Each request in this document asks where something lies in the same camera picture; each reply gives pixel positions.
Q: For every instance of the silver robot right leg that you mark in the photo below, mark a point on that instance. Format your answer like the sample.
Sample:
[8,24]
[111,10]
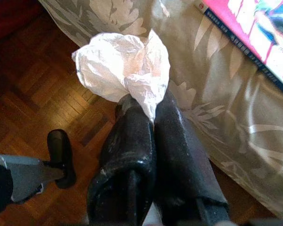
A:
[26,174]

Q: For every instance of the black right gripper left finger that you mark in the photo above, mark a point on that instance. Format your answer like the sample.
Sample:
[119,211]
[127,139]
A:
[127,153]

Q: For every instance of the bed with grey floral sheet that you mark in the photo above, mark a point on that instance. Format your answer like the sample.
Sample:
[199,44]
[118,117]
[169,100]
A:
[214,82]

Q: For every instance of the colourful comic book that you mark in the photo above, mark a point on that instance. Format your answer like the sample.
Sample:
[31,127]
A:
[250,28]

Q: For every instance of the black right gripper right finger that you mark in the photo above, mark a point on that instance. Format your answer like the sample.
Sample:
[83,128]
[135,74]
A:
[179,153]

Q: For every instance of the white plastic bag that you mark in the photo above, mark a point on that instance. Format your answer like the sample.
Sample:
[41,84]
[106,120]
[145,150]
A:
[113,66]

